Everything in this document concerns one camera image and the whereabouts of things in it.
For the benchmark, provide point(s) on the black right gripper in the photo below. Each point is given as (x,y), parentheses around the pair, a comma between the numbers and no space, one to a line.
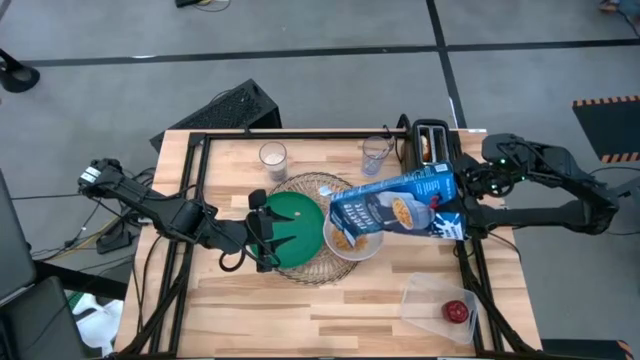
(477,177)

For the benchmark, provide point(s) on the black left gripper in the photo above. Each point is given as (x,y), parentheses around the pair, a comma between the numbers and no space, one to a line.
(264,240)

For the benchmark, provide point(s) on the blue cereal box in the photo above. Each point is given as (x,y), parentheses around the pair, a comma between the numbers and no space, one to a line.
(400,200)

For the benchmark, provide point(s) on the red apple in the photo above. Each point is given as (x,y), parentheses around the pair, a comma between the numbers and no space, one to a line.
(455,311)

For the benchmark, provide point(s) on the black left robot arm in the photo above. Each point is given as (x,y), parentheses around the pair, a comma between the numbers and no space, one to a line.
(175,215)

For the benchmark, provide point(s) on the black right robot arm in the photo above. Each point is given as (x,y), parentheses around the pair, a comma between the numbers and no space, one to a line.
(550,215)

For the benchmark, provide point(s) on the green plate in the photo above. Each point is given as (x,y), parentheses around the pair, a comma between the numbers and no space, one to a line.
(300,240)

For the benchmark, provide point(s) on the round woven straw placemat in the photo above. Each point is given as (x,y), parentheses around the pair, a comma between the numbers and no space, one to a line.
(320,272)

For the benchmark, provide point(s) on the cereal flakes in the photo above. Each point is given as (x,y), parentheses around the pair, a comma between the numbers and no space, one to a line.
(345,242)

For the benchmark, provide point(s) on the black toaster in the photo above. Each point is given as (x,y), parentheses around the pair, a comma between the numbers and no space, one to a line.
(417,145)

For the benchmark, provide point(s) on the clear glass with milk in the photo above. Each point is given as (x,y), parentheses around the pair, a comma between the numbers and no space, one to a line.
(273,160)

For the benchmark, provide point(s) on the white bowl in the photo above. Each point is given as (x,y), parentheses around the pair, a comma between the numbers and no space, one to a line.
(373,245)

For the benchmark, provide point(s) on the clear blue-tinted glass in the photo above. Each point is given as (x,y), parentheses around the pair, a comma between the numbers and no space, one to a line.
(375,157)

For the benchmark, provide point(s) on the clear plastic container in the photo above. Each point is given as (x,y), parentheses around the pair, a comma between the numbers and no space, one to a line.
(425,305)

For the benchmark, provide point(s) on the black hazard-striped floor mat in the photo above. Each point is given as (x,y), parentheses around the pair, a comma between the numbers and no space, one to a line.
(610,130)

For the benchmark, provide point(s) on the grey tripod base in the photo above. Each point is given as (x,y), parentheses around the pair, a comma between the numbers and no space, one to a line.
(630,190)

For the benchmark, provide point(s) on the white bag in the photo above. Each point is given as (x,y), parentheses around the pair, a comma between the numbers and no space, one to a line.
(97,325)

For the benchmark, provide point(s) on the black floor stand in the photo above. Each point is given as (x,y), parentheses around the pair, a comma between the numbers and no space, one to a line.
(17,75)

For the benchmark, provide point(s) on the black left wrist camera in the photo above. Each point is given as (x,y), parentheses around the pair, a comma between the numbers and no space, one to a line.
(257,198)

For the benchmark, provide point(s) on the black table frame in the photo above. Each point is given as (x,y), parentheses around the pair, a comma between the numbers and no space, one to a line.
(197,170)

